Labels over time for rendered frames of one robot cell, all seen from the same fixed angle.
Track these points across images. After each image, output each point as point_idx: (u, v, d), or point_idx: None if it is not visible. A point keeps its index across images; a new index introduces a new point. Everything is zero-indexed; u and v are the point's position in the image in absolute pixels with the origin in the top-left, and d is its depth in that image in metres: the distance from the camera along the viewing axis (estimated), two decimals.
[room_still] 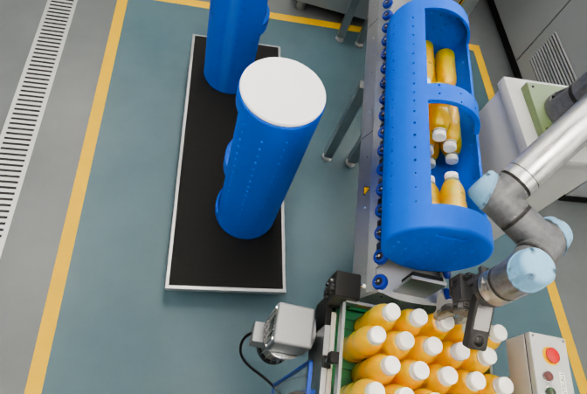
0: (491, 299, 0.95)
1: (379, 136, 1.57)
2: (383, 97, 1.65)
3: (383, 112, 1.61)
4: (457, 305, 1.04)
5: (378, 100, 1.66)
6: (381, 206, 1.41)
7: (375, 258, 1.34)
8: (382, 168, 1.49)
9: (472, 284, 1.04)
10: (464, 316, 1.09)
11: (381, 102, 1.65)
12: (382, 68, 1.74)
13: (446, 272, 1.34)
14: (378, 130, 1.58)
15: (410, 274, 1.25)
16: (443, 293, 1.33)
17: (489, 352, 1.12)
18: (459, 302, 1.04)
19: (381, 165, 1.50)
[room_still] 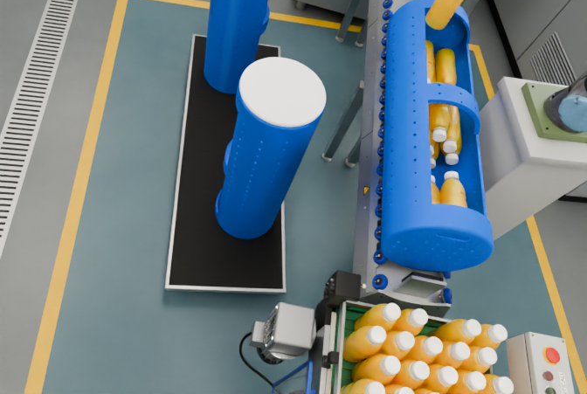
0: None
1: (379, 136, 1.57)
2: (383, 97, 1.65)
3: (383, 112, 1.61)
4: None
5: (378, 100, 1.66)
6: (381, 206, 1.41)
7: (375, 258, 1.34)
8: (382, 168, 1.49)
9: None
10: None
11: (381, 102, 1.65)
12: (382, 68, 1.74)
13: (446, 272, 1.34)
14: (378, 130, 1.58)
15: (410, 274, 1.25)
16: (443, 293, 1.33)
17: (489, 352, 1.12)
18: None
19: (381, 165, 1.50)
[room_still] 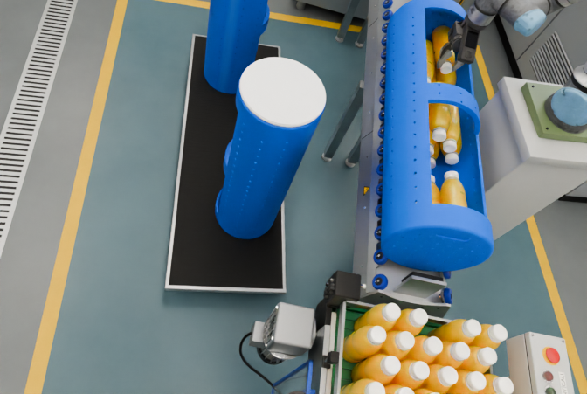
0: (476, 17, 1.39)
1: (379, 136, 1.57)
2: (383, 97, 1.65)
3: (383, 112, 1.61)
4: (453, 38, 1.48)
5: (378, 100, 1.66)
6: (381, 206, 1.41)
7: (375, 259, 1.34)
8: (382, 168, 1.49)
9: (464, 24, 1.48)
10: None
11: (381, 102, 1.65)
12: (382, 68, 1.74)
13: (446, 272, 1.34)
14: (378, 130, 1.58)
15: (410, 274, 1.25)
16: (443, 293, 1.33)
17: (489, 352, 1.12)
18: (455, 37, 1.48)
19: (381, 165, 1.50)
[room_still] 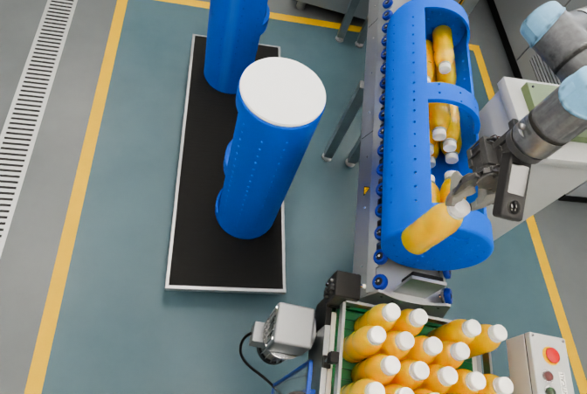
0: (533, 147, 0.75)
1: (379, 136, 1.57)
2: (383, 97, 1.65)
3: (383, 112, 1.62)
4: (483, 170, 0.83)
5: (378, 100, 1.66)
6: (381, 206, 1.42)
7: (375, 259, 1.33)
8: (382, 168, 1.49)
9: (500, 145, 0.84)
10: (486, 194, 0.89)
11: (382, 102, 1.65)
12: (382, 68, 1.74)
13: (446, 271, 1.34)
14: (378, 131, 1.58)
15: (410, 274, 1.25)
16: (443, 293, 1.33)
17: (461, 203, 0.94)
18: (485, 168, 0.83)
19: (381, 165, 1.50)
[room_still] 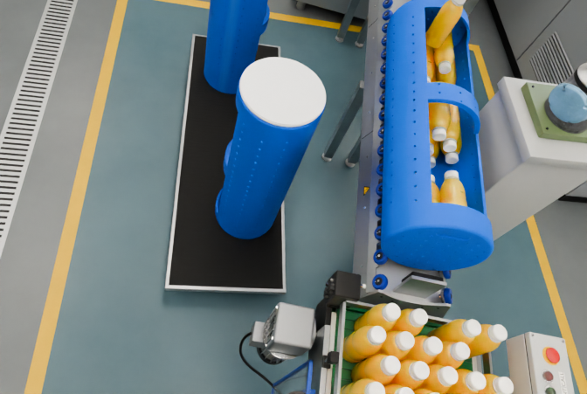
0: None
1: (379, 136, 1.57)
2: (383, 97, 1.65)
3: (383, 112, 1.62)
4: None
5: (378, 100, 1.66)
6: (381, 206, 1.42)
7: (375, 259, 1.33)
8: (382, 168, 1.49)
9: None
10: None
11: (382, 102, 1.65)
12: (382, 68, 1.74)
13: (446, 271, 1.34)
14: (378, 131, 1.58)
15: (410, 274, 1.25)
16: (443, 293, 1.33)
17: None
18: None
19: (381, 165, 1.50)
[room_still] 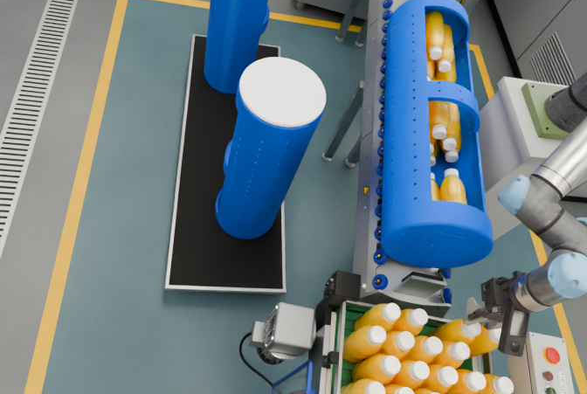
0: (528, 304, 0.94)
1: (381, 136, 1.57)
2: (383, 97, 1.65)
3: (383, 112, 1.62)
4: (492, 310, 1.03)
5: (379, 101, 1.66)
6: (380, 206, 1.42)
7: (375, 259, 1.33)
8: (382, 168, 1.49)
9: (506, 288, 1.03)
10: (497, 321, 1.08)
11: (383, 102, 1.64)
12: (382, 69, 1.73)
13: (446, 271, 1.34)
14: (377, 132, 1.58)
15: (410, 274, 1.25)
16: (443, 293, 1.33)
17: (436, 53, 1.54)
18: (493, 307, 1.03)
19: (380, 166, 1.50)
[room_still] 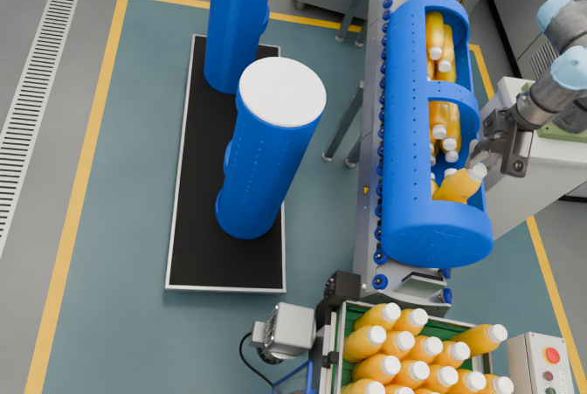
0: (532, 114, 0.91)
1: (381, 136, 1.57)
2: (383, 97, 1.65)
3: (383, 112, 1.62)
4: (493, 136, 1.00)
5: (379, 101, 1.66)
6: (380, 206, 1.42)
7: (375, 259, 1.33)
8: (382, 168, 1.49)
9: (508, 115, 1.00)
10: (499, 157, 1.06)
11: (383, 102, 1.64)
12: (382, 69, 1.73)
13: (446, 271, 1.34)
14: (377, 132, 1.58)
15: (410, 274, 1.25)
16: (443, 293, 1.33)
17: (436, 53, 1.54)
18: (495, 134, 1.00)
19: (380, 166, 1.50)
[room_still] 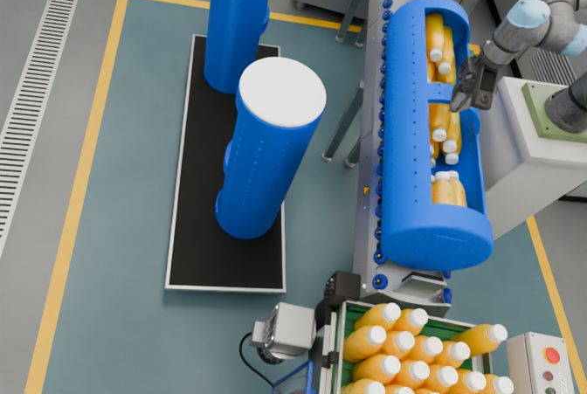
0: (494, 55, 1.12)
1: (379, 136, 1.57)
2: (383, 97, 1.65)
3: (383, 112, 1.61)
4: (466, 78, 1.20)
5: (378, 100, 1.66)
6: (381, 206, 1.41)
7: (375, 259, 1.34)
8: (382, 168, 1.49)
9: (478, 60, 1.21)
10: (468, 97, 1.26)
11: (381, 102, 1.65)
12: (382, 68, 1.74)
13: (446, 272, 1.34)
14: (378, 130, 1.58)
15: (410, 274, 1.25)
16: (443, 293, 1.33)
17: (436, 55, 1.54)
18: (466, 76, 1.20)
19: (381, 165, 1.50)
